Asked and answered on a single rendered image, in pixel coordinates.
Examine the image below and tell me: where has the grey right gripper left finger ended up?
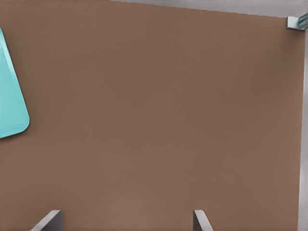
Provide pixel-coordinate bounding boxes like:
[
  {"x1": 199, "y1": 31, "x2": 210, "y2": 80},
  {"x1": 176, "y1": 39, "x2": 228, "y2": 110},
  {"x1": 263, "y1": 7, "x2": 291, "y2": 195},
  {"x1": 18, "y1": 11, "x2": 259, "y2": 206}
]
[{"x1": 30, "y1": 209, "x2": 64, "y2": 231}]

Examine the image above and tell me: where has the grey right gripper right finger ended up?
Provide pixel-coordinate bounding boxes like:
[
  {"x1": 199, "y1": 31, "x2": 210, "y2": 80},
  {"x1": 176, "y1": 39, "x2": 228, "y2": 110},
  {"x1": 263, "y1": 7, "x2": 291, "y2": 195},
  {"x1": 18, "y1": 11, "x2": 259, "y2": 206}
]
[{"x1": 193, "y1": 209, "x2": 216, "y2": 231}]

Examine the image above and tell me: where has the turquoise tray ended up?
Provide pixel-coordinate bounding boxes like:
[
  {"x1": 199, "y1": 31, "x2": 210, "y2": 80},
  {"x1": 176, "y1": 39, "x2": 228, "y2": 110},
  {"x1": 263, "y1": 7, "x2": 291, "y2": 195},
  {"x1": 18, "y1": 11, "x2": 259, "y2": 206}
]
[{"x1": 0, "y1": 27, "x2": 30, "y2": 140}]

